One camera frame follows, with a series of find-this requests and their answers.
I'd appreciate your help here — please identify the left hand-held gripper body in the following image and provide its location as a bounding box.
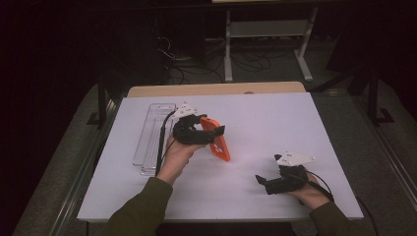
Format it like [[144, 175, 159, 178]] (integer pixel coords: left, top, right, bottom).
[[170, 101, 214, 146]]

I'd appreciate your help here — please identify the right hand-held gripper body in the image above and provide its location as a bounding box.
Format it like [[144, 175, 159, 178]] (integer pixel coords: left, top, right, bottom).
[[265, 150, 317, 196]]

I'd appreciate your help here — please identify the orange phone case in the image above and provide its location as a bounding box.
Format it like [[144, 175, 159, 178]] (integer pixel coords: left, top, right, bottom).
[[200, 116, 231, 162]]

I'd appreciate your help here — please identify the clear plastic packaging box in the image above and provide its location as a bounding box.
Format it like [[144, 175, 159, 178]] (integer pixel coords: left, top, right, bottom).
[[132, 102, 178, 177]]

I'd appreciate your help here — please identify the person's right hand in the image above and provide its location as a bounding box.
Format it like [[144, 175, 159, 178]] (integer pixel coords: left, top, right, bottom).
[[288, 171, 330, 210]]

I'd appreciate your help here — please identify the person's left hand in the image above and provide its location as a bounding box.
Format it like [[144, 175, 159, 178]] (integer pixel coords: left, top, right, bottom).
[[156, 135, 206, 186]]

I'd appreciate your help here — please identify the wooden table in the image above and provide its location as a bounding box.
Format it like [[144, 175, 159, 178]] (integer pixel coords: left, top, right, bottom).
[[127, 81, 307, 98]]

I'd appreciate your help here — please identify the white table board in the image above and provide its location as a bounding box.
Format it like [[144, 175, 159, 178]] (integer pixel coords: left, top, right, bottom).
[[77, 91, 364, 221]]

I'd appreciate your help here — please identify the black metal stand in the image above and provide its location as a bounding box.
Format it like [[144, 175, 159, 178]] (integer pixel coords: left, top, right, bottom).
[[87, 78, 109, 131], [367, 65, 396, 127]]

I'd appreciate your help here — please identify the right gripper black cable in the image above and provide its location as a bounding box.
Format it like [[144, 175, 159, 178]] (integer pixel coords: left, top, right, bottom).
[[304, 170, 382, 236]]

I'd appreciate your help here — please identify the tangle of floor cables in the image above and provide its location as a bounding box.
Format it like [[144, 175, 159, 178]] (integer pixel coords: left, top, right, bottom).
[[156, 35, 273, 85]]

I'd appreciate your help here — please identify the aluminium rail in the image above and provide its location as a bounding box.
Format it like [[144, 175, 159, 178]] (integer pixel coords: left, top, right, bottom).
[[353, 94, 417, 210], [48, 97, 122, 236]]

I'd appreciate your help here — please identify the white metal desk frame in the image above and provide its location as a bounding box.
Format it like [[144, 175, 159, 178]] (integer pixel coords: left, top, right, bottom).
[[224, 7, 319, 83]]

